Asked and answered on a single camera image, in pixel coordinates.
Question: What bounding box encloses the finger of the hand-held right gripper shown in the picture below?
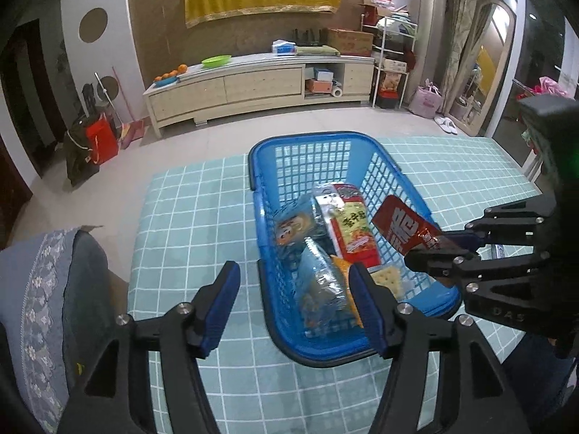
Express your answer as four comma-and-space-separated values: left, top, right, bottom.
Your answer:
404, 248, 558, 334
441, 196, 557, 252

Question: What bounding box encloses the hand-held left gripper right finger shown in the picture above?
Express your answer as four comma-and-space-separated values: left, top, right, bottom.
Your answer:
348, 263, 532, 434

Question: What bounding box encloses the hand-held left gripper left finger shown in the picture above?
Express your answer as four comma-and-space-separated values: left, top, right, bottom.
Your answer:
56, 261, 241, 434

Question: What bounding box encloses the clear cracker packet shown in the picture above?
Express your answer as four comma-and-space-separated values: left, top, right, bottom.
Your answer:
371, 265, 404, 300

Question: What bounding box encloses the orange snack packet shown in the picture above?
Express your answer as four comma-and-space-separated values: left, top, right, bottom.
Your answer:
329, 254, 365, 327

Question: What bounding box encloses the clear blue cookie packet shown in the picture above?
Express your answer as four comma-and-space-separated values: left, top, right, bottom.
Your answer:
297, 236, 350, 338

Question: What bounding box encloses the red snack packet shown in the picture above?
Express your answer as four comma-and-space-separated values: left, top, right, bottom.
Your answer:
372, 195, 443, 255

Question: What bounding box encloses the green red pea packet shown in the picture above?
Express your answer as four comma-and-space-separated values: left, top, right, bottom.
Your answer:
334, 184, 381, 268

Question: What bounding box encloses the cartoon print snack packet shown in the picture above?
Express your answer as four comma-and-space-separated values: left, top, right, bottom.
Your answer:
274, 203, 318, 248

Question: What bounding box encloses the clear silver snack packet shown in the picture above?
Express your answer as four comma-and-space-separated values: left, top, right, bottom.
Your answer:
311, 184, 345, 237

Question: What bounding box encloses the blue plastic basket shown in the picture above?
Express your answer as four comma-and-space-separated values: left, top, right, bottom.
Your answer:
248, 132, 462, 369

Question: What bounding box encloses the standing arched mirror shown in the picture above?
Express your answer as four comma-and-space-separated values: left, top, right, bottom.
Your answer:
445, 0, 516, 136

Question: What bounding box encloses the person's leg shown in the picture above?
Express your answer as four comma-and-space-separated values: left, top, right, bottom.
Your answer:
498, 332, 579, 421

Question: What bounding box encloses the pink bag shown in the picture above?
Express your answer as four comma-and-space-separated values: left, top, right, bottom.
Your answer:
409, 81, 443, 119

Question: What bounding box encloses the patterned curtain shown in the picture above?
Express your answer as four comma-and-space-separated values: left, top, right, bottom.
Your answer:
441, 0, 480, 114

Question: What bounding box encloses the grey patterned cushion chair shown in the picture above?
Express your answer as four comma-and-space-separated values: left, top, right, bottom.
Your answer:
0, 226, 130, 434

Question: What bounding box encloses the white standing air conditioner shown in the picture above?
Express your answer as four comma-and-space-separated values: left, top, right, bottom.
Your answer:
416, 0, 457, 95

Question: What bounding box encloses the pink broom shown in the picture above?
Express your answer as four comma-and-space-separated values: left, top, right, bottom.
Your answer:
112, 67, 145, 150

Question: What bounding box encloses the white storage rack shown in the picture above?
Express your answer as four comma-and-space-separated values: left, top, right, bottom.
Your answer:
360, 0, 419, 109

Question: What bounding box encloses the red bag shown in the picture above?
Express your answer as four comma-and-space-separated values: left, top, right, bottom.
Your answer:
86, 115, 119, 165

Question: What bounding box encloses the black bag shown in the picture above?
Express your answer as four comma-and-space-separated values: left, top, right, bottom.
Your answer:
63, 120, 100, 186

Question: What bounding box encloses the beige low cabinet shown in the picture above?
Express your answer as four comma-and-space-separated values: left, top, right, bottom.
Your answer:
143, 52, 376, 139

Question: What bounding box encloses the brown cardboard box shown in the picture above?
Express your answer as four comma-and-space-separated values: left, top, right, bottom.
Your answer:
322, 28, 374, 57

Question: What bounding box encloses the blue plate of oranges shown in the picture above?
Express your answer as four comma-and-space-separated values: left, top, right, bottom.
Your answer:
154, 64, 188, 86

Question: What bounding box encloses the green folded cloth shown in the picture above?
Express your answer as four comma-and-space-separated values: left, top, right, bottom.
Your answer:
295, 45, 341, 58

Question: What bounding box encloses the mop with metal pole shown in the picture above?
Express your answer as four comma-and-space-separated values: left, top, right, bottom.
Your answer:
94, 72, 123, 139

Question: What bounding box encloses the black antenna device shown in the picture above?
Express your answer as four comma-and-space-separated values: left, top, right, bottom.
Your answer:
292, 28, 323, 47

